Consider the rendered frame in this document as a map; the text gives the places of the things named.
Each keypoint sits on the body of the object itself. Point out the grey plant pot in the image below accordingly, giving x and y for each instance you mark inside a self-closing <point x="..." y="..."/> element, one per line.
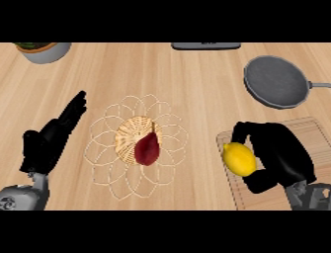
<point x="43" y="51"/>

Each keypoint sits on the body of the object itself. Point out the pale wooden cutting board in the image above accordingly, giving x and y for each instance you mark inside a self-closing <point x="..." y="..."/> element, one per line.
<point x="318" y="145"/>

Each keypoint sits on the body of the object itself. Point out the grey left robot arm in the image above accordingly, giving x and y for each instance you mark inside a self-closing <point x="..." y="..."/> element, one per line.
<point x="20" y="194"/>

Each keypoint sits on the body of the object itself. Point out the dark grey appliance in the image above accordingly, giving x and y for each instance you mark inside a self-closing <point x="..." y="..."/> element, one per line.
<point x="205" y="45"/>

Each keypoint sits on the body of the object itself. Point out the dark red sweet potato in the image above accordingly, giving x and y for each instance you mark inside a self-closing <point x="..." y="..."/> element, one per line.
<point x="146" y="150"/>

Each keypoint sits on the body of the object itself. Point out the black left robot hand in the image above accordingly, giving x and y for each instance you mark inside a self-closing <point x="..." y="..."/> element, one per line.
<point x="46" y="145"/>

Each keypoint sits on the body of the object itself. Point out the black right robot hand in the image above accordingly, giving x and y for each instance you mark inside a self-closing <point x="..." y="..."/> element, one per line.
<point x="281" y="151"/>

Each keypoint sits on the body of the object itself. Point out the dark grey frying pan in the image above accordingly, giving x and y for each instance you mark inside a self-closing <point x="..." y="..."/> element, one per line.
<point x="276" y="82"/>

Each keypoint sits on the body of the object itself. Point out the yellow lemon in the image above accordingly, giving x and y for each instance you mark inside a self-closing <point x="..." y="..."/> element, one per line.
<point x="239" y="158"/>

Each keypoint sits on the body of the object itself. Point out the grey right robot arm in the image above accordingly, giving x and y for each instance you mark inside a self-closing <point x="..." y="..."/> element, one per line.
<point x="318" y="196"/>

